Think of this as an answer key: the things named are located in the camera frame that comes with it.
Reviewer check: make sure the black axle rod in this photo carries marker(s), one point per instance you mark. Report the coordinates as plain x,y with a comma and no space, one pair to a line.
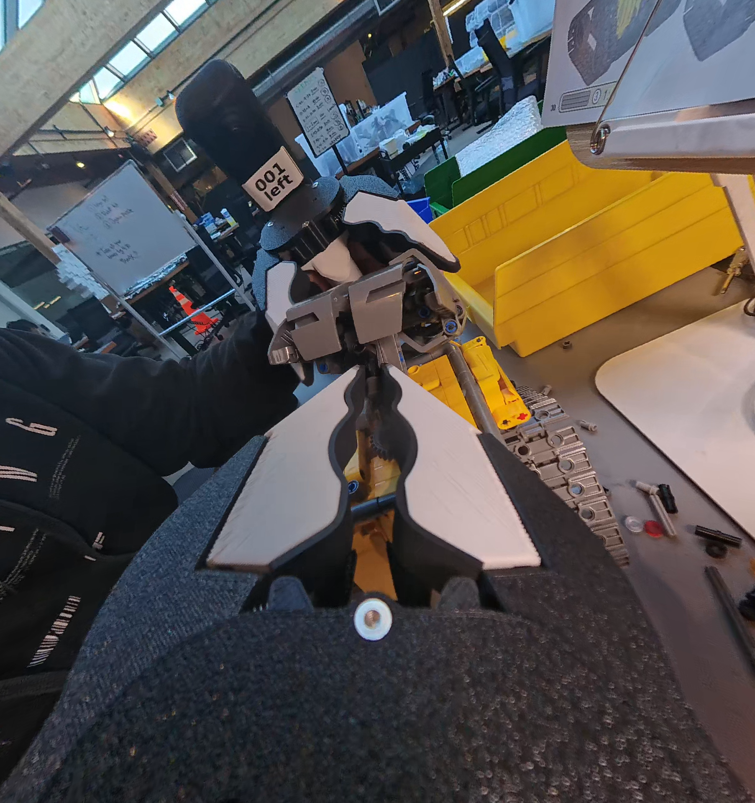
735,621

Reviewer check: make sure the dark background table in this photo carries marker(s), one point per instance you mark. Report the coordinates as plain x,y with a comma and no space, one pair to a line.
541,69

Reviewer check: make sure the green plastic bin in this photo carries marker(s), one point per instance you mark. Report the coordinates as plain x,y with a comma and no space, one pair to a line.
446,188

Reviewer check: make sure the white book stand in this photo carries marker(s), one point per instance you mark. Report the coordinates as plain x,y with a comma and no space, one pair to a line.
691,414

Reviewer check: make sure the paper sign on stand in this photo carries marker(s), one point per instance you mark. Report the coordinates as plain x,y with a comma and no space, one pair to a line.
317,111

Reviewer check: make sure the cluttered background table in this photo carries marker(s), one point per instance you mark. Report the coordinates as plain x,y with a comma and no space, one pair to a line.
377,132

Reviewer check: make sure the instruction booklet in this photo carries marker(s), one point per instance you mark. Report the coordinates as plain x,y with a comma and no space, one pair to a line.
679,75

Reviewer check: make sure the blue plastic bin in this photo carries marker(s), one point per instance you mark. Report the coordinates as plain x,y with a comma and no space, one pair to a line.
419,208

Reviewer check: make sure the yellow plastic bin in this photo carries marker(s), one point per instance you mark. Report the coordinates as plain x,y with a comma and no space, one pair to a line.
603,289

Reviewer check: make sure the scattered small brick parts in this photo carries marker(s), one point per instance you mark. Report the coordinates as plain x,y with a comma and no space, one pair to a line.
664,499

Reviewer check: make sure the yellow grey brick robot model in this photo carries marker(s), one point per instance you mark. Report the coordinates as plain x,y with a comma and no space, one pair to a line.
352,314

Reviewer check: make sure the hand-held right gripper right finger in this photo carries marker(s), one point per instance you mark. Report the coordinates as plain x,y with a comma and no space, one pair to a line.
459,496

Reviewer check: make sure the white storage box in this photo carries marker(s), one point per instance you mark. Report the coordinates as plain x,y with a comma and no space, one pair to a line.
515,19

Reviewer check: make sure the whiteboard on stand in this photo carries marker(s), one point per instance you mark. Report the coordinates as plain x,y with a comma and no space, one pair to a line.
126,226

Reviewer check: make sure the grey desk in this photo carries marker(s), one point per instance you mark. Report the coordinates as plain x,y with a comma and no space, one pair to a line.
653,627

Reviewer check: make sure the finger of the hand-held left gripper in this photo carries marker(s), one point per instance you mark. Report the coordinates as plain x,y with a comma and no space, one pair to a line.
396,223
283,295

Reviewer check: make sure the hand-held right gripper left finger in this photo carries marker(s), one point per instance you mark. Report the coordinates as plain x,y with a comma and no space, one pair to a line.
283,496

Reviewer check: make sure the orange traffic cone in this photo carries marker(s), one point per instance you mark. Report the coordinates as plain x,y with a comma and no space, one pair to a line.
195,314

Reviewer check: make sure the black office chair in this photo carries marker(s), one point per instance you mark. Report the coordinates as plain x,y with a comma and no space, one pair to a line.
497,63

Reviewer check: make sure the clear plastic bag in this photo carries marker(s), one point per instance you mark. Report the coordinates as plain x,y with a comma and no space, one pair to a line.
503,132

